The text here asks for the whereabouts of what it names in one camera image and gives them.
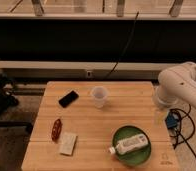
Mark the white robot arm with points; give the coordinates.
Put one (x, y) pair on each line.
(177, 82)

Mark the red oblong snack packet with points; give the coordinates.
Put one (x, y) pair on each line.
(56, 130)

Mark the blue power adapter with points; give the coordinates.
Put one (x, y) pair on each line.
(171, 122)

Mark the black office chair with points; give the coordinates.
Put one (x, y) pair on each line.
(8, 100)

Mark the black eraser block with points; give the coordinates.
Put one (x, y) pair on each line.
(68, 99)

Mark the white wall outlet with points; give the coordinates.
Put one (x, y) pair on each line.
(89, 74)

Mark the white plastic bottle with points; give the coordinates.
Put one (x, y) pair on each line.
(129, 144)

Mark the green round plate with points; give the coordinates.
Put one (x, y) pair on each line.
(133, 158)

